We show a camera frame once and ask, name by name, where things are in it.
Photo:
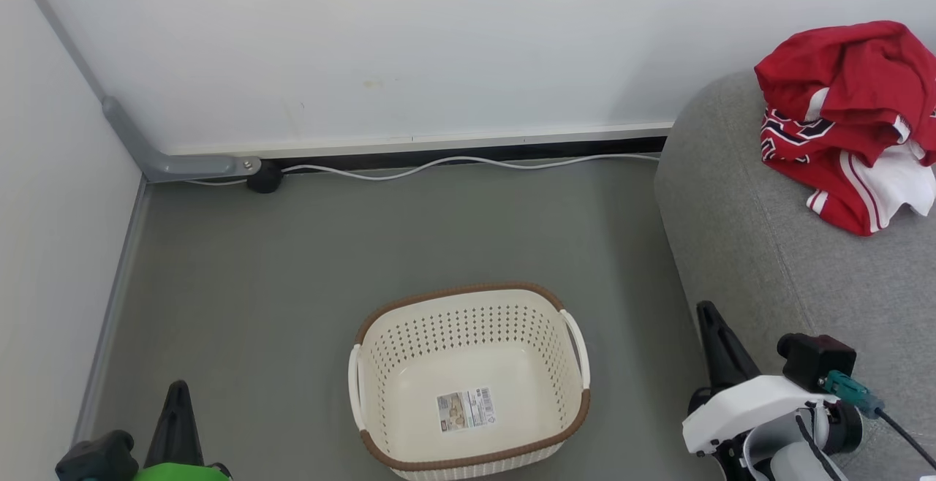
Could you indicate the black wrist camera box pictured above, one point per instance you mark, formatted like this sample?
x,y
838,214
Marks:
x,y
815,360
99,459

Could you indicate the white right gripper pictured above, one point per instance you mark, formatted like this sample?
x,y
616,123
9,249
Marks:
x,y
746,411

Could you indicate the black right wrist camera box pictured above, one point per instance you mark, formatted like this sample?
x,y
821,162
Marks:
x,y
815,360

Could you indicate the black round floor plug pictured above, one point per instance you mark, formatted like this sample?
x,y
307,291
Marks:
x,y
264,177

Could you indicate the red white sports jersey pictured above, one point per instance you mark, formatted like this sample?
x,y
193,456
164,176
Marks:
x,y
848,115

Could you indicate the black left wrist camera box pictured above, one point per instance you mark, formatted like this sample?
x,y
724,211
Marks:
x,y
99,459

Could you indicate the grey fabric sofa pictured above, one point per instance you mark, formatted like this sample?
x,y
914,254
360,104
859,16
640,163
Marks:
x,y
775,262

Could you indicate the cream laundry basket brown rim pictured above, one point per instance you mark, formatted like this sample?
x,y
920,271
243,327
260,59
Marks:
x,y
468,379

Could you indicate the barcode sticker label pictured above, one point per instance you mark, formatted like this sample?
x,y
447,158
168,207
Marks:
x,y
466,409

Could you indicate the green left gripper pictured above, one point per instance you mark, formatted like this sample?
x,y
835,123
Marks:
x,y
179,474

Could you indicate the grey metal corner conduit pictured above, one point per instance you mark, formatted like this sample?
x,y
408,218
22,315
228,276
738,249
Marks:
x,y
175,167

